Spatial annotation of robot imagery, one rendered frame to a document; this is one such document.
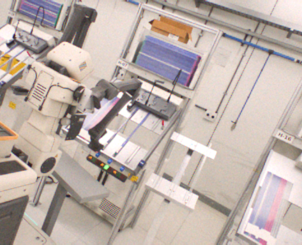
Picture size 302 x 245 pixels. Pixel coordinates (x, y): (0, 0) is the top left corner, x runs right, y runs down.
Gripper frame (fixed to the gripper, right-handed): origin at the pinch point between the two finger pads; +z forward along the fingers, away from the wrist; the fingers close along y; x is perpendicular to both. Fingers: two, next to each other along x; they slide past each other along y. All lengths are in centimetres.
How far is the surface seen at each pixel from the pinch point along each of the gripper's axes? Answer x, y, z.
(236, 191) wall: -119, -112, 161
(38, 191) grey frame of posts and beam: 39, 37, 44
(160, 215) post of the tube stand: 6, -60, 25
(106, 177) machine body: -2.8, -1.7, 44.5
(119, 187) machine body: -1.6, -16.1, 45.7
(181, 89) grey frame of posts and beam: -80, -25, -12
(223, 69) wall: -213, -28, 63
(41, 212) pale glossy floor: 49, 26, 52
